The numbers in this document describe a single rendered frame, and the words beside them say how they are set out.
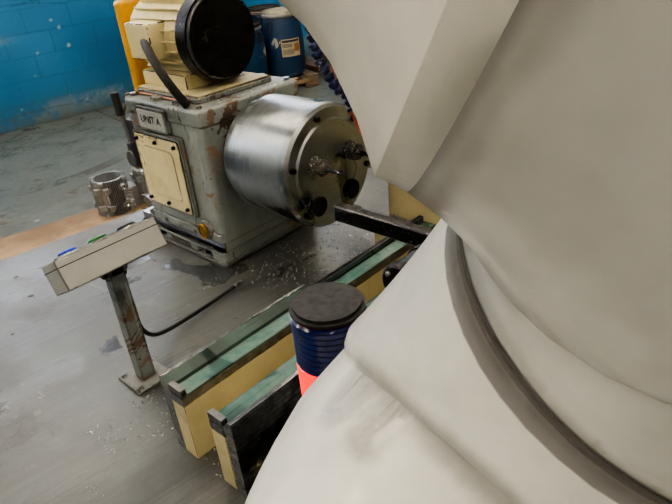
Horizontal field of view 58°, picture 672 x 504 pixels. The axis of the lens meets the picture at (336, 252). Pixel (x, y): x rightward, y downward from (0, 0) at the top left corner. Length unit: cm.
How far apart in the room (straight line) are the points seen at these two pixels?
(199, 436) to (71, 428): 24
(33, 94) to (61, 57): 43
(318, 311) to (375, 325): 30
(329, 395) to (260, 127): 106
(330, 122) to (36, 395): 72
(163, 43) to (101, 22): 517
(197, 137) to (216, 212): 17
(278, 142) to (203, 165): 22
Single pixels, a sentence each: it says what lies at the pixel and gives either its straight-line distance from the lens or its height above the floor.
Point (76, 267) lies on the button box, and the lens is 96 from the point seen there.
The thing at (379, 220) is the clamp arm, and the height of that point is 103.
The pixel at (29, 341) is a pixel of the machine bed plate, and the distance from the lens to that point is 134.
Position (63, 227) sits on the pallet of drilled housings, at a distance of 354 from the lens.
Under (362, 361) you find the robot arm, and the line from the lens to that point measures 15.
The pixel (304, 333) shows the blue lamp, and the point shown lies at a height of 121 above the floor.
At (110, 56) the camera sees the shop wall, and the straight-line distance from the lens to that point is 660.
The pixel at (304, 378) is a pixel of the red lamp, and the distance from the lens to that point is 49.
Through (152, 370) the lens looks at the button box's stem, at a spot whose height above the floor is 82.
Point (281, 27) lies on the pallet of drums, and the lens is 604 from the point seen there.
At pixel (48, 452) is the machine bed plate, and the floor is 80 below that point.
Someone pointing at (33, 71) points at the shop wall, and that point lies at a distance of 640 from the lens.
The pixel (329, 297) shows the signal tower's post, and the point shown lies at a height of 122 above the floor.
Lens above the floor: 148
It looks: 29 degrees down
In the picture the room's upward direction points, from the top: 6 degrees counter-clockwise
